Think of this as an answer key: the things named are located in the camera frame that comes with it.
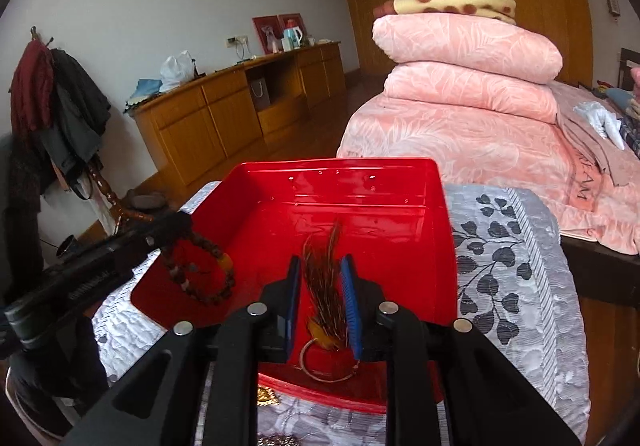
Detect white cloth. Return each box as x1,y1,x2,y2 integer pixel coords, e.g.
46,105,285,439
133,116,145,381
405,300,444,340
572,101,627,151

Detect beige folded cloth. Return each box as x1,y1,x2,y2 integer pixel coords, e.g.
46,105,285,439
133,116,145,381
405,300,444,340
555,101,633,187

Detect dark wooden headboard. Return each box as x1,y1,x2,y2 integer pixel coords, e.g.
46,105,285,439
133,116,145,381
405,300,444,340
617,47,640,90

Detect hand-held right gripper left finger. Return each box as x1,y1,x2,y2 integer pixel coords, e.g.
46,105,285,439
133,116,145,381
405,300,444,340
60,255,303,446

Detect dark slippers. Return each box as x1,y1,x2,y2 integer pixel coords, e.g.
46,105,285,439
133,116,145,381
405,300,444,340
124,190,168,212

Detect dark grey jacket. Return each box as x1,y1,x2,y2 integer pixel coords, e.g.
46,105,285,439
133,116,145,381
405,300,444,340
40,49,112,187

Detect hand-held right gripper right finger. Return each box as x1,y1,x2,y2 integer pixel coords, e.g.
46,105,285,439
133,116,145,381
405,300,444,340
339,253,583,446

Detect person's dark clothing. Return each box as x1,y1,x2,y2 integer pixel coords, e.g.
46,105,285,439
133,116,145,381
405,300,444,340
5,321,108,442

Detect yellow spotted blanket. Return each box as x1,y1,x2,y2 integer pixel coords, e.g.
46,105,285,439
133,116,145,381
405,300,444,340
376,0,517,26

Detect teal electric kettle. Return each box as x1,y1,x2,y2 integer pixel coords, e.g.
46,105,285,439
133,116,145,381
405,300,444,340
282,25,305,51

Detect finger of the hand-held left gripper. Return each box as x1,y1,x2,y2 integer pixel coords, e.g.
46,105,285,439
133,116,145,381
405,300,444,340
102,211,195,272

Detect wooden coat rack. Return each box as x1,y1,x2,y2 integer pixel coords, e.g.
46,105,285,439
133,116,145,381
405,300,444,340
30,25,166,237

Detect folded pink quilt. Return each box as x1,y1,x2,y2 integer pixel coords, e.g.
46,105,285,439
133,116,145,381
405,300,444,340
372,15,565,86
384,61,560,124

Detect plaid folded clothes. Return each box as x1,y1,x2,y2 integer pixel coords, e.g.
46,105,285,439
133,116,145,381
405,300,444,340
620,119,640,159

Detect brown feather earring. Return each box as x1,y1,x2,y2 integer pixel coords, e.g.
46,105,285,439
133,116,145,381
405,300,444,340
299,220,362,383

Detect colourful folded cloth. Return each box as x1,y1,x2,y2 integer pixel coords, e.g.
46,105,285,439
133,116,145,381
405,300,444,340
592,84,633,107

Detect red tin box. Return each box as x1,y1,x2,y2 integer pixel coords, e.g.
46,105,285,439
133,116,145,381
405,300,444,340
129,157,458,414

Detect red photo frame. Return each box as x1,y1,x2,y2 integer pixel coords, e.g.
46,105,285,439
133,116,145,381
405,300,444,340
252,15,283,56
278,13,307,47

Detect blue cloth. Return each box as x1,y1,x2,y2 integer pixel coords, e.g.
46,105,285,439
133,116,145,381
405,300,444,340
124,79,163,113

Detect dark wooden bed frame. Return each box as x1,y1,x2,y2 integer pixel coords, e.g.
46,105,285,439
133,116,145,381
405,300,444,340
560,233,640,312

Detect white plastic bag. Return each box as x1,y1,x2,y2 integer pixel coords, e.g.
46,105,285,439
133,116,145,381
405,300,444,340
160,50,196,92

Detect wooden sideboard cabinet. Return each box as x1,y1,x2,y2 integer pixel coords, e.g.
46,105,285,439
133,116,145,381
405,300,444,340
131,41,347,187

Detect pink bedspread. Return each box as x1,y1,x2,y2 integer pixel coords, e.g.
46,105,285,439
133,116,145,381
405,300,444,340
336,81,640,257

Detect grey paper bag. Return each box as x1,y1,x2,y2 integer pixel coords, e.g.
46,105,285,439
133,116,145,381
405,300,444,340
250,79,272,112

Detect brown bead bracelet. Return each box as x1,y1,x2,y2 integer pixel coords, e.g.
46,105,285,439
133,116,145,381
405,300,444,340
161,232,237,307

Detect dark red garment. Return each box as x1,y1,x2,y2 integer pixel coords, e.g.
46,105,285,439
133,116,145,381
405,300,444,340
9,40,55,137

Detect grey leaf-patterned cloth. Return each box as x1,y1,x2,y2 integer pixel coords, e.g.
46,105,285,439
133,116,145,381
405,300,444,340
92,181,591,446

